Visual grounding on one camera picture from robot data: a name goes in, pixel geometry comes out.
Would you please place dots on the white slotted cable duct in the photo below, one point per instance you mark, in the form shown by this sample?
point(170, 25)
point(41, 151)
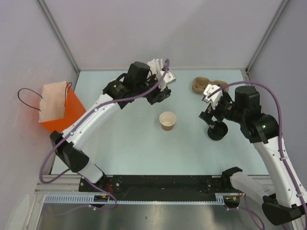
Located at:
point(76, 199)

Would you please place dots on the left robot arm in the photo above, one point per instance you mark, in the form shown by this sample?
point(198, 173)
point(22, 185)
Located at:
point(139, 82)

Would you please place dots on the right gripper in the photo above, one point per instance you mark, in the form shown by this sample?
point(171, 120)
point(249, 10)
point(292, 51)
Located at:
point(210, 112)

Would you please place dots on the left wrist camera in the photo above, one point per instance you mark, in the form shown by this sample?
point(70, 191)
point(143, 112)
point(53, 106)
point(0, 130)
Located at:
point(169, 76)

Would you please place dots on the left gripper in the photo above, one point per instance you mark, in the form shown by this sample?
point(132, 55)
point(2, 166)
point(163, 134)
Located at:
point(159, 95)

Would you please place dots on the white wrapped stirrers bundle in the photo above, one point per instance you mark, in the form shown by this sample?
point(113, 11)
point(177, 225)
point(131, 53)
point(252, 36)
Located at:
point(156, 65)

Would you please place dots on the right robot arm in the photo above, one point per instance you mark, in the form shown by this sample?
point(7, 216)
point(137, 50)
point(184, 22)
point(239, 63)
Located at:
point(287, 200)

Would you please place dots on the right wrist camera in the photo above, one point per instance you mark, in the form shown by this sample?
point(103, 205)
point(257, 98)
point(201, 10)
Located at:
point(212, 95)

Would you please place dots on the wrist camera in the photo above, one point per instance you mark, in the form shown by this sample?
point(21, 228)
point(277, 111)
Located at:
point(169, 76)
point(212, 95)

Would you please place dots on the orange paper bag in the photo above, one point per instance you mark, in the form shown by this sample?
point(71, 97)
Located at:
point(59, 106)

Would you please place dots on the single brown paper cup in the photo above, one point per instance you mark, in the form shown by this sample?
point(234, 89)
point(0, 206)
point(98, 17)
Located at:
point(167, 120)

